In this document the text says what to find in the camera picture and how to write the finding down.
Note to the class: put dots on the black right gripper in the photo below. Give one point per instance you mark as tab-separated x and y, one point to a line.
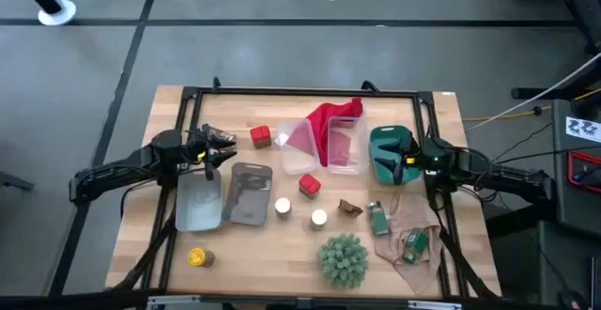
414	157

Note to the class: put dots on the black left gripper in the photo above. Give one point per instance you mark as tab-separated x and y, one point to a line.
202	148

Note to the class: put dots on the green spice jar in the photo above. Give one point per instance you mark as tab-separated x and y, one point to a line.
378	217
415	245

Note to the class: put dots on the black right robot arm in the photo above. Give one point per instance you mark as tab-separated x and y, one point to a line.
507	181

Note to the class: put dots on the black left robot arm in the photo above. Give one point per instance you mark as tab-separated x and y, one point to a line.
117	171

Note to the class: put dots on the teal plastic bin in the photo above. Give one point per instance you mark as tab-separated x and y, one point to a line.
377	135

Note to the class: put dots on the clear plastic bin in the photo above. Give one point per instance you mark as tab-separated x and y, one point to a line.
296	162
347	162

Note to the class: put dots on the smoky dark plastic bin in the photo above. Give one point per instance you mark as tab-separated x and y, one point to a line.
249	197

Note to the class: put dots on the light grey plastic bin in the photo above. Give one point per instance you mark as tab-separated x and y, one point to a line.
199	206

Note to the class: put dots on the tan cloth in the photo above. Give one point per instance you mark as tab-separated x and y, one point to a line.
413	211

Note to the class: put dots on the red cloth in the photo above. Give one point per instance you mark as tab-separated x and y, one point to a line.
328	113

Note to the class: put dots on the yellow-lid spice jar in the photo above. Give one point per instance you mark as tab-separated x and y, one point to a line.
198	257

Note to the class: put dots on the potted artificial green plant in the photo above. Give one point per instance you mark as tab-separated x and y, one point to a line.
343	260

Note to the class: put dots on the black equipment cabinet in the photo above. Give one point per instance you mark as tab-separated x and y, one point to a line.
577	206

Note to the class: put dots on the white printed sticker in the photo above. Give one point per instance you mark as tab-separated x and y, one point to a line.
583	129

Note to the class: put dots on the white round pole base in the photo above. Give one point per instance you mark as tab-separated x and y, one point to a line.
66	16

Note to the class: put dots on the black metal stand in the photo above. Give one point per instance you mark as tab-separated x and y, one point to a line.
580	4

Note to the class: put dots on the black metal table frame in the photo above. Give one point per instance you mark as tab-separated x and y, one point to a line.
305	92

